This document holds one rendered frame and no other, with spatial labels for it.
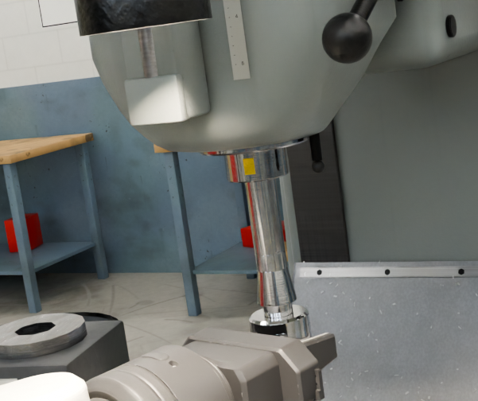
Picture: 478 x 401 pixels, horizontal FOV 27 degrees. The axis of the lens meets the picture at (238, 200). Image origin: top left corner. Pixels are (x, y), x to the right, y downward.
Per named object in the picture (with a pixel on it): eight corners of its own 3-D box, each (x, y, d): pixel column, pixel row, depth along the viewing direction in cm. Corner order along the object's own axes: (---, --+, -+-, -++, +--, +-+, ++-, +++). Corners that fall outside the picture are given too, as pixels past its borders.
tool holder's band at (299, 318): (322, 321, 77) (320, 309, 77) (272, 339, 75) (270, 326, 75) (287, 312, 81) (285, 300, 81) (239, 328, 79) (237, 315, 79)
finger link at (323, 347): (330, 364, 79) (282, 391, 74) (325, 325, 78) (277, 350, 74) (347, 366, 78) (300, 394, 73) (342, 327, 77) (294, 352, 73)
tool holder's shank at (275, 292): (306, 310, 77) (287, 169, 75) (273, 321, 76) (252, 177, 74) (283, 304, 80) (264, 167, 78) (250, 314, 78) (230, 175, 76)
